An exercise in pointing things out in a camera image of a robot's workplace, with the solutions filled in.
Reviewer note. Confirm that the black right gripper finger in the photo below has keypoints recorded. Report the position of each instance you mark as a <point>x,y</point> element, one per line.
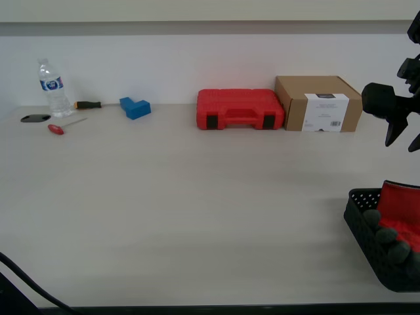
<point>377,100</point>
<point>416,142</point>

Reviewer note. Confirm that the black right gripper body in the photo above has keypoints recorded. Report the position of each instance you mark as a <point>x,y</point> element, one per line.
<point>417,82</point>

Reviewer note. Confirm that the red and grey work glove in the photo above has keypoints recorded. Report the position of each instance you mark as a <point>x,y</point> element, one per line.
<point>398,210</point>

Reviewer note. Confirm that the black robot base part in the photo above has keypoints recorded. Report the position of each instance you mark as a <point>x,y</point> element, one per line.
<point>13,298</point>

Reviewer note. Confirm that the black perforated plastic basket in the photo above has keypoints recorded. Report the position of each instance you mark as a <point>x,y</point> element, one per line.
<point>370,246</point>

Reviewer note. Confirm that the cardboard box with white label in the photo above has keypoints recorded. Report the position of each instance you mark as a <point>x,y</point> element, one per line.
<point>315,88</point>

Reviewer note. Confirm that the red plastic tool case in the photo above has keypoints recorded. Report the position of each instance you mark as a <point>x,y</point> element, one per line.
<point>239,105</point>

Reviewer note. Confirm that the blue L-shaped block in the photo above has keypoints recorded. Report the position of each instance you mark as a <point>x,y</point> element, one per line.
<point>135,108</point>

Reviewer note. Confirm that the clear plastic water bottle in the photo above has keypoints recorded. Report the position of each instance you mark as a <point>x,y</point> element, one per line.
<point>54,92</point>

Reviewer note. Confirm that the black oval table grommet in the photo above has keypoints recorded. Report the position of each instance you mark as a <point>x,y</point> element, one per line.
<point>35,118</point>

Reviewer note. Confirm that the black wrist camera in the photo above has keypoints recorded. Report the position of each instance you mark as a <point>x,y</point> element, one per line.
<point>406,73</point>

